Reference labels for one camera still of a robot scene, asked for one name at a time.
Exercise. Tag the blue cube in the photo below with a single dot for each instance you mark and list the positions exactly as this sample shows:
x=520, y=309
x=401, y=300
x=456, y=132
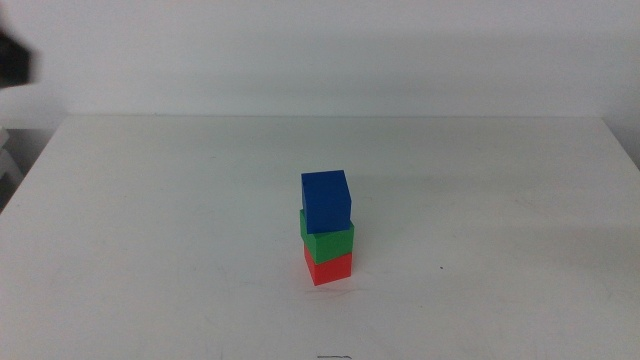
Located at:
x=326, y=202

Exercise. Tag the red cube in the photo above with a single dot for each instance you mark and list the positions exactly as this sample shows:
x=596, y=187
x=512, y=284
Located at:
x=332, y=270

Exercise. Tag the green cube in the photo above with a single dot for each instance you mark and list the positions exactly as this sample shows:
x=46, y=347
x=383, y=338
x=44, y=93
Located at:
x=330, y=245

